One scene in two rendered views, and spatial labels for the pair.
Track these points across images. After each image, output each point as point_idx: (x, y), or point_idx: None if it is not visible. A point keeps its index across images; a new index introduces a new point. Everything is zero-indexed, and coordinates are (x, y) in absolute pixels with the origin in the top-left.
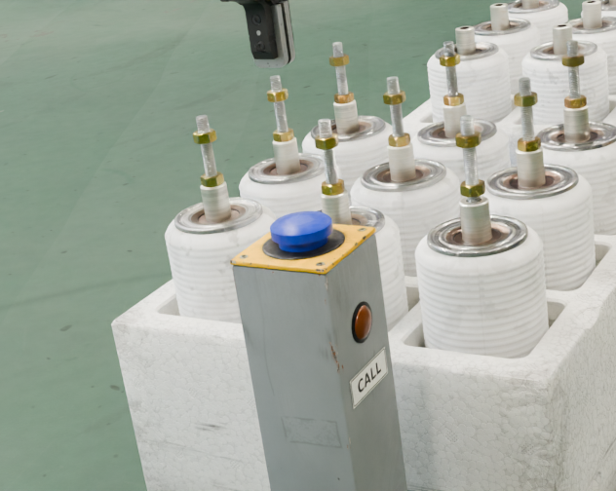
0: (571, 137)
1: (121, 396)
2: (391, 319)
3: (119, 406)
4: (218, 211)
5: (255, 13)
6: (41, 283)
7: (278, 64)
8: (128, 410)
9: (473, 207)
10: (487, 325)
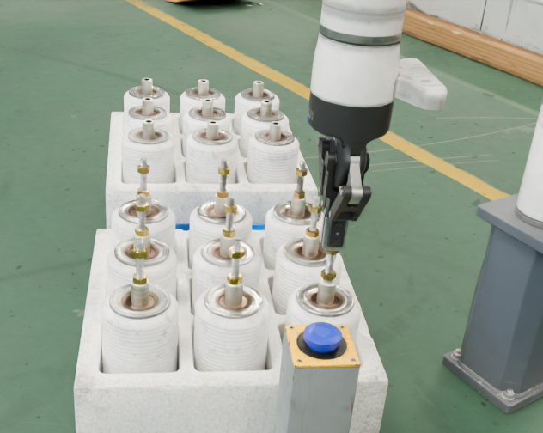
0: (297, 215)
1: None
2: (265, 351)
3: None
4: (145, 299)
5: (339, 222)
6: None
7: (339, 249)
8: None
9: (332, 285)
10: None
